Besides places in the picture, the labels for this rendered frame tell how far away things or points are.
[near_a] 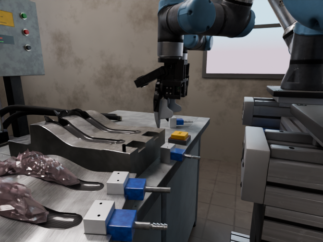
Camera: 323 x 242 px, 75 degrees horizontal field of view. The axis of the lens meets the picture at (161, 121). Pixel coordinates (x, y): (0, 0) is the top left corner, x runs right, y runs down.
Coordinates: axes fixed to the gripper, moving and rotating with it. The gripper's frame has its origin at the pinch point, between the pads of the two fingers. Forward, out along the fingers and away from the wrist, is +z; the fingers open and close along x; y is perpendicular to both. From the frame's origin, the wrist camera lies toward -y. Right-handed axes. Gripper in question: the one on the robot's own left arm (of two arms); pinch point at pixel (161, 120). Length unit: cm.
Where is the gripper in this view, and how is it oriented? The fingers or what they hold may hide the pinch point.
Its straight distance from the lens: 69.2
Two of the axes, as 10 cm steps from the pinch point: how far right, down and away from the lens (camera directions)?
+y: 9.2, 1.5, -3.7
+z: -0.3, 9.5, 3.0
